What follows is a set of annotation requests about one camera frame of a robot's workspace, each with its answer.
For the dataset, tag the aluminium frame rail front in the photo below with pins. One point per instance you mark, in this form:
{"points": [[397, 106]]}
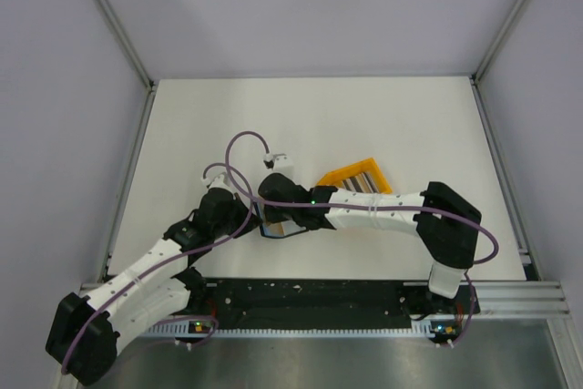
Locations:
{"points": [[519, 299]]}

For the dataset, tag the aluminium frame post left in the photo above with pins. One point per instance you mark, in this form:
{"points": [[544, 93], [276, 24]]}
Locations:
{"points": [[114, 24]]}

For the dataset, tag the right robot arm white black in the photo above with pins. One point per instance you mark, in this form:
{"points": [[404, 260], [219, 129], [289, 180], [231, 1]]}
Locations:
{"points": [[443, 221]]}

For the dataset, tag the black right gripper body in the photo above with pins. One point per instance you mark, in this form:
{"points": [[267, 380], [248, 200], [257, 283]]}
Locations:
{"points": [[273, 214]]}

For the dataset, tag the aluminium frame post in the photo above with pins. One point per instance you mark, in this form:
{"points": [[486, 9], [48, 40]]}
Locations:
{"points": [[511, 20], [114, 24]]}

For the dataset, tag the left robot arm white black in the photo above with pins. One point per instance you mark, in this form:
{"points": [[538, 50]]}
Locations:
{"points": [[90, 331]]}

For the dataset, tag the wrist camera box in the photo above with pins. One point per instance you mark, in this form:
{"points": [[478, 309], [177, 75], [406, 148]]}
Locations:
{"points": [[220, 181], [277, 161]]}

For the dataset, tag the black leather card holder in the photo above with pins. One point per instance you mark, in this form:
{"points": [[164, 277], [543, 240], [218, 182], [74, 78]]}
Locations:
{"points": [[290, 226]]}

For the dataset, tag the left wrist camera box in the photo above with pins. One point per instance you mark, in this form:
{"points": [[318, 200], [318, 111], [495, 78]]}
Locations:
{"points": [[220, 181]]}

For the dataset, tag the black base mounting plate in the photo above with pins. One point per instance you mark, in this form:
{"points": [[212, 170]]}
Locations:
{"points": [[292, 304]]}

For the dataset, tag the grey slotted cable duct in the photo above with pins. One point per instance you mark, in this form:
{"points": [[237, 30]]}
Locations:
{"points": [[196, 330]]}

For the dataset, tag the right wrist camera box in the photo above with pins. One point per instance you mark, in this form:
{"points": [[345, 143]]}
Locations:
{"points": [[277, 161]]}

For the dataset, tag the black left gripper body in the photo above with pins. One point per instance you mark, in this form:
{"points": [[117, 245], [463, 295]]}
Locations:
{"points": [[235, 220]]}

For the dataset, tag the yellow plastic bin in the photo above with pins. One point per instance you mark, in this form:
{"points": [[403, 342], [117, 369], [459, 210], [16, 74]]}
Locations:
{"points": [[334, 178]]}

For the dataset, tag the aluminium frame post right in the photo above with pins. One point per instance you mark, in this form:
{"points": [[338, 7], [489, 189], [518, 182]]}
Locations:
{"points": [[511, 20]]}

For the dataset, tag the stack of cards in bin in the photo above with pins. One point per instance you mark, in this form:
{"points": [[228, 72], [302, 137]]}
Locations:
{"points": [[362, 182]]}

